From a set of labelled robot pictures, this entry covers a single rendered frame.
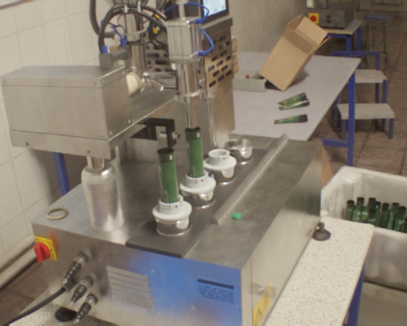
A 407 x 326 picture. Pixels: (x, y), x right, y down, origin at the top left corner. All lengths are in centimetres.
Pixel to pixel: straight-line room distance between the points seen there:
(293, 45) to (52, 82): 185
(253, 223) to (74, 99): 41
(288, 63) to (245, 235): 180
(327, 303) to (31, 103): 79
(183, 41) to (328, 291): 69
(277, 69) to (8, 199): 152
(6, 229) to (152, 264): 184
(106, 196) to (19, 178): 179
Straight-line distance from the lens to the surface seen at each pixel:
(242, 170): 123
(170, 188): 97
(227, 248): 98
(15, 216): 282
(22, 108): 108
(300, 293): 130
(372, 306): 190
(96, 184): 102
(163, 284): 103
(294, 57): 271
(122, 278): 108
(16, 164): 278
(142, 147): 135
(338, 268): 139
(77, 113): 99
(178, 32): 98
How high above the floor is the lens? 156
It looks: 24 degrees down
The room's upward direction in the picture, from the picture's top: 5 degrees counter-clockwise
